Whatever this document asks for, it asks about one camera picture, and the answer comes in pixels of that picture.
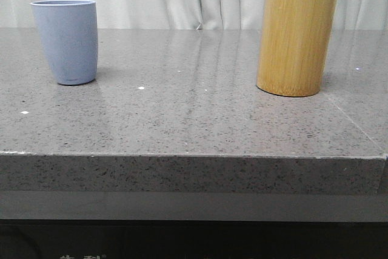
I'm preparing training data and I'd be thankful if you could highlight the blue plastic cup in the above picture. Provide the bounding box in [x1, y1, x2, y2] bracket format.
[30, 0, 98, 86]

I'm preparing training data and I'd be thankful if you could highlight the bamboo cylinder holder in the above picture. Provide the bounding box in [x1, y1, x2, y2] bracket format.
[256, 0, 336, 97]

